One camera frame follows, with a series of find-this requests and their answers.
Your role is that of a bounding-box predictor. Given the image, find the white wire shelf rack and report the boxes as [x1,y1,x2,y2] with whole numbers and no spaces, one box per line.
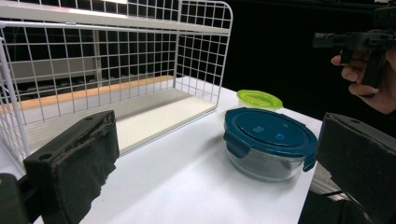
[0,0,233,171]

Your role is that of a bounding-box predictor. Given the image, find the glass container with blue lid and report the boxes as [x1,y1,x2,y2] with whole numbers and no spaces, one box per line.
[222,106,319,183]

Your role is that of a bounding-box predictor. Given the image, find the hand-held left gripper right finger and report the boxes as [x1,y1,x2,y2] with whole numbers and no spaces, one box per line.
[316,112,396,224]

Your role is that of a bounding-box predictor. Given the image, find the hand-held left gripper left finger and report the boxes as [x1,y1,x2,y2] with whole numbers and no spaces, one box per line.
[22,109,120,224]

